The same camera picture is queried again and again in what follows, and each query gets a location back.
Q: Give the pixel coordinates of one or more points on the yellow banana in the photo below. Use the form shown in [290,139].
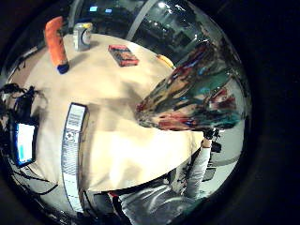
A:
[165,60]

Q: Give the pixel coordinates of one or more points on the the person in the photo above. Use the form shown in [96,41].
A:
[156,203]

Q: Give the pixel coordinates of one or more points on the red flat box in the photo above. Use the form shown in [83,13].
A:
[123,55]

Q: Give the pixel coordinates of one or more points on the long black box white label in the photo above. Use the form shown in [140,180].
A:
[72,146]

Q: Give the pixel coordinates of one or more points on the blue lit screen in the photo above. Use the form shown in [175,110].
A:
[108,11]
[93,8]

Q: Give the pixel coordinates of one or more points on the silver drink can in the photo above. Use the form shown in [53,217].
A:
[82,36]

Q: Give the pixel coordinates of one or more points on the orange tube with blue cap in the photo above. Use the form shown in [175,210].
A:
[56,43]

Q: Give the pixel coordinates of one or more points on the black tablet with lit screen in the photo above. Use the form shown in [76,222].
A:
[24,144]

